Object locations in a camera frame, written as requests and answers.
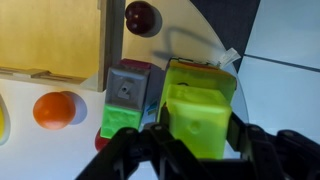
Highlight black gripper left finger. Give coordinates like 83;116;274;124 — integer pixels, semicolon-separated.
76;115;214;180

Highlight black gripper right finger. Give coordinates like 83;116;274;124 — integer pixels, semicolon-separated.
227;113;320;180

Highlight lime green block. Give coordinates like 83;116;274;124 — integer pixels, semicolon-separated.
165;83;233;160

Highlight blue white block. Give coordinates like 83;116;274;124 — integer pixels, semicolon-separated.
139;99;159;130

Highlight grey block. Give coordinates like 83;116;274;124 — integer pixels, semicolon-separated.
105;65;165;111

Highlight wooden tray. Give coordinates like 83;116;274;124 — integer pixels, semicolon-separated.
0;0;126;92

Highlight dark red toy plum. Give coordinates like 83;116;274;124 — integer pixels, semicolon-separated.
95;130;110;151

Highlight orange toy fruit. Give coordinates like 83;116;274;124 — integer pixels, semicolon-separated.
33;92;76;130

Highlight yellow toy banana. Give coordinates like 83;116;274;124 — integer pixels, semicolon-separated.
0;95;11;145

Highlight dark red toy apple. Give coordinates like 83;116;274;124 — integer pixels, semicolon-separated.
125;1;155;35

